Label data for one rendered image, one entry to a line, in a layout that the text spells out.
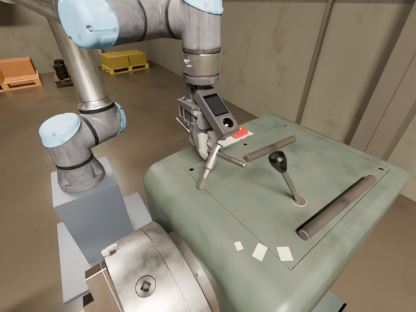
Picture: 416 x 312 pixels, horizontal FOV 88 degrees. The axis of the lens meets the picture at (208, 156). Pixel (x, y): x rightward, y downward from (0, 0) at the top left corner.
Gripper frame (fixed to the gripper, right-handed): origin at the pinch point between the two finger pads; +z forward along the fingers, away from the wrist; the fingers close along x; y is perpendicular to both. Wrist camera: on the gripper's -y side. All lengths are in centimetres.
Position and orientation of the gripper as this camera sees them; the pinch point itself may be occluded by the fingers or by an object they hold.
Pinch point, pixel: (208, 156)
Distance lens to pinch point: 55.4
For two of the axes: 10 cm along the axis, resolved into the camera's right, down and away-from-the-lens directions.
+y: -6.1, -4.7, 6.4
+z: 0.0, 8.1, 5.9
